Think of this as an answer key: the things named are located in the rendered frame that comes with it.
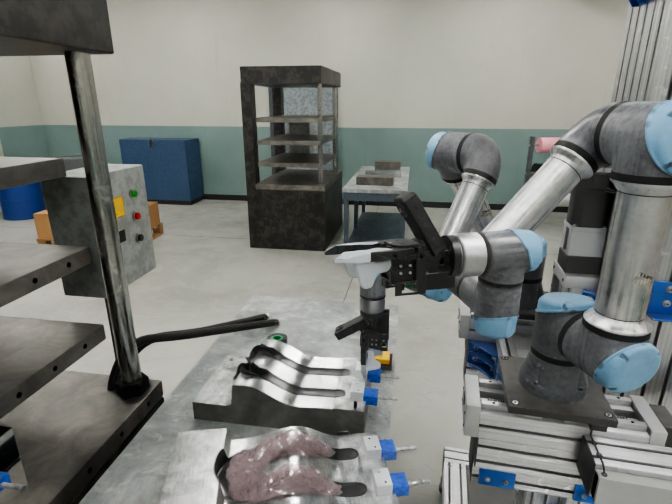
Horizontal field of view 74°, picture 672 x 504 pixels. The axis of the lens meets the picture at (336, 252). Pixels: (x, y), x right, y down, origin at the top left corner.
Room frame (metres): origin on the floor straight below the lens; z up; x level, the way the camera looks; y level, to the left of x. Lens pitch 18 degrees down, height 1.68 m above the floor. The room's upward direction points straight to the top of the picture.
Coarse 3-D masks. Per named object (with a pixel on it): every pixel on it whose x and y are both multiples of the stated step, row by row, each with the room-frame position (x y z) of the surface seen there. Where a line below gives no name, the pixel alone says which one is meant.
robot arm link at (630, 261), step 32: (608, 128) 0.82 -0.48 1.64; (640, 128) 0.76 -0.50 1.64; (608, 160) 0.84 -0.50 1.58; (640, 160) 0.75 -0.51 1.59; (640, 192) 0.76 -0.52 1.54; (640, 224) 0.75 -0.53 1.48; (608, 256) 0.79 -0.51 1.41; (640, 256) 0.75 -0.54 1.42; (608, 288) 0.77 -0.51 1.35; (640, 288) 0.75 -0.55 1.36; (608, 320) 0.76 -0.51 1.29; (640, 320) 0.75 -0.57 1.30; (576, 352) 0.80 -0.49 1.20; (608, 352) 0.74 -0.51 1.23; (640, 352) 0.72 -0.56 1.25; (608, 384) 0.72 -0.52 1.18; (640, 384) 0.73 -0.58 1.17
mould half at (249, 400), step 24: (240, 360) 1.31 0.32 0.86; (264, 360) 1.19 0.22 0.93; (312, 360) 1.27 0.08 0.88; (336, 360) 1.27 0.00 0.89; (216, 384) 1.18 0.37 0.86; (240, 384) 1.07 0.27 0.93; (264, 384) 1.09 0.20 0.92; (312, 384) 1.14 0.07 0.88; (336, 384) 1.14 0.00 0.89; (216, 408) 1.08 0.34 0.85; (240, 408) 1.07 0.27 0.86; (264, 408) 1.06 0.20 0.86; (288, 408) 1.04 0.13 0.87; (312, 408) 1.03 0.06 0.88; (336, 408) 1.02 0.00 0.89; (360, 408) 1.02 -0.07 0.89; (336, 432) 1.02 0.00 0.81; (360, 432) 1.01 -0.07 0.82
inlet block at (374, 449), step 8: (368, 440) 0.91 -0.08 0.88; (376, 440) 0.91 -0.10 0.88; (384, 440) 0.93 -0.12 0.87; (392, 440) 0.93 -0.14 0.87; (368, 448) 0.88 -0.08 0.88; (376, 448) 0.88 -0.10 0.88; (384, 448) 0.90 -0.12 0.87; (392, 448) 0.90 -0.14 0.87; (400, 448) 0.91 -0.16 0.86; (408, 448) 0.91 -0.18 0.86; (368, 456) 0.88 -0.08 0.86; (376, 456) 0.88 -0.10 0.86; (384, 456) 0.89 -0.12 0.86; (392, 456) 0.89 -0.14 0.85
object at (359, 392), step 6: (354, 384) 1.09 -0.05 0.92; (360, 384) 1.09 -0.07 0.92; (354, 390) 1.07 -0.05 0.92; (360, 390) 1.07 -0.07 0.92; (366, 390) 1.08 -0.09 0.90; (372, 390) 1.08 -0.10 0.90; (378, 390) 1.09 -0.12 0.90; (354, 396) 1.06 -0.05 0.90; (360, 396) 1.06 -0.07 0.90; (366, 396) 1.06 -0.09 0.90; (372, 396) 1.06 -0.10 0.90; (378, 396) 1.07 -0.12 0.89; (384, 396) 1.07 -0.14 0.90; (366, 402) 1.06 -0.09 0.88; (372, 402) 1.05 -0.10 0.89
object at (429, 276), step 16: (384, 240) 0.72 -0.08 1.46; (400, 240) 0.71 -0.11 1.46; (416, 240) 0.70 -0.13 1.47; (448, 240) 0.70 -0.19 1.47; (416, 256) 0.67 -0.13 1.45; (432, 256) 0.69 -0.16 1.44; (448, 256) 0.70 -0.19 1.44; (384, 272) 0.71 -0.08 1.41; (400, 272) 0.67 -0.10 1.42; (416, 272) 0.66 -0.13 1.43; (432, 272) 0.69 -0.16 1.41; (448, 272) 0.69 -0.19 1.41; (400, 288) 0.65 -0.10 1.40; (416, 288) 0.68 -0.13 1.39; (432, 288) 0.68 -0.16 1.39
